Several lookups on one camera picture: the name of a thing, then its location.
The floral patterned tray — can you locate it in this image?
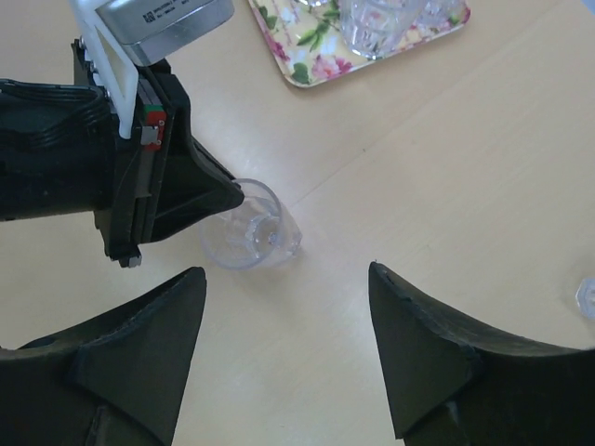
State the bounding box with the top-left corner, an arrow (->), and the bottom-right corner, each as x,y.
249,1 -> 470,88

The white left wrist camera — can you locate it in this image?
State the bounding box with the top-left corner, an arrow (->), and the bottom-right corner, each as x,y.
70,0 -> 234,139

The small clear glass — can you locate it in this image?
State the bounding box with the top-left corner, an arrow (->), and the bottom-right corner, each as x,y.
575,278 -> 595,320
198,178 -> 302,270

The large clear faceted tumbler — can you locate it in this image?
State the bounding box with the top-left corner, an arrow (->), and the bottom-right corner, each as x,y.
339,0 -> 427,59

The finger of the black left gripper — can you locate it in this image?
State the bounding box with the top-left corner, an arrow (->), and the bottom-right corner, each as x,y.
139,73 -> 245,243

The clear faceted tumbler front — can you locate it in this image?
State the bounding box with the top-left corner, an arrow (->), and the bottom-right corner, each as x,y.
416,0 -> 459,28

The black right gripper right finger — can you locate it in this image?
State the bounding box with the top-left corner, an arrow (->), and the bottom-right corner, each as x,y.
368,262 -> 594,445

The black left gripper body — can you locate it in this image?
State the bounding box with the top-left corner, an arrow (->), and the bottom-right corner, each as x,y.
1,41 -> 163,260

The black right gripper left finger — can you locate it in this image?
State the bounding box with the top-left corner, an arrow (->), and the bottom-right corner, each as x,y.
1,267 -> 206,445

